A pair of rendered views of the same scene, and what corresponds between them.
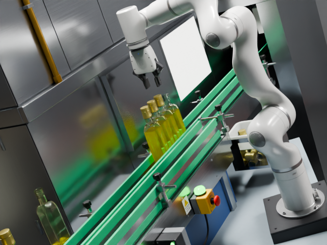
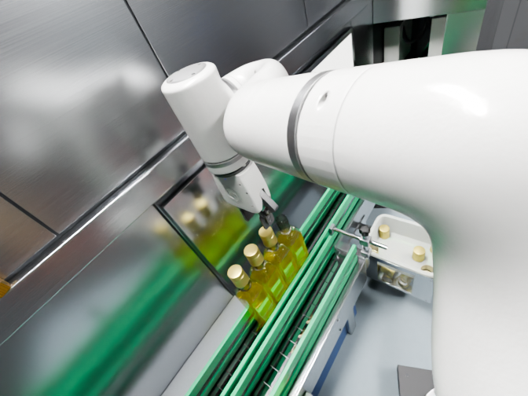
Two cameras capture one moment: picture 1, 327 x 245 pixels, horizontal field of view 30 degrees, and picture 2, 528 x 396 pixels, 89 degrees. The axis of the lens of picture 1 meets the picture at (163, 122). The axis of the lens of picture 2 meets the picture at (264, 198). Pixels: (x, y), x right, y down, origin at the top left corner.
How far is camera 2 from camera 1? 2.02 m
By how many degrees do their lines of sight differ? 30
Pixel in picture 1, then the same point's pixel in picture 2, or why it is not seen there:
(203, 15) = (514, 359)
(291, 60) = not seen: hidden behind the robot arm
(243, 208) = (364, 338)
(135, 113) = (233, 232)
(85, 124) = (121, 306)
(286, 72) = not seen: hidden behind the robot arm
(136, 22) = (214, 120)
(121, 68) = (206, 174)
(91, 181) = (144, 371)
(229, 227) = (342, 375)
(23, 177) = not seen: outside the picture
